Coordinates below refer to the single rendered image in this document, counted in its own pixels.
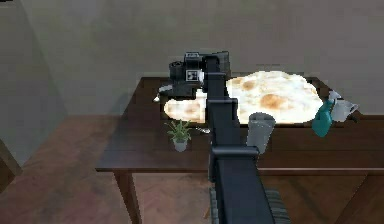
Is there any large pale flatbread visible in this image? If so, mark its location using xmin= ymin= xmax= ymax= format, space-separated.
xmin=162 ymin=70 xmax=325 ymax=125

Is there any white mug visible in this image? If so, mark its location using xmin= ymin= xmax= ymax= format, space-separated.
xmin=331 ymin=98 xmax=360 ymax=123

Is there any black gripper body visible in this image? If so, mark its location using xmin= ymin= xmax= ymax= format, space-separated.
xmin=159 ymin=60 xmax=202 ymax=100

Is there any grey cup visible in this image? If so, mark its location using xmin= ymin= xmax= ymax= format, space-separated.
xmin=246 ymin=112 xmax=277 ymax=155

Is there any dark brown wooden table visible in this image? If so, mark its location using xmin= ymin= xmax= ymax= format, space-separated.
xmin=95 ymin=76 xmax=384 ymax=224

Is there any teal spray bottle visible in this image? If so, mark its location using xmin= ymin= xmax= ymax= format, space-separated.
xmin=311 ymin=90 xmax=342 ymax=139

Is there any small green houseplant white pot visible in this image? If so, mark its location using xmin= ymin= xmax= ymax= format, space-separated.
xmin=165 ymin=119 xmax=194 ymax=154

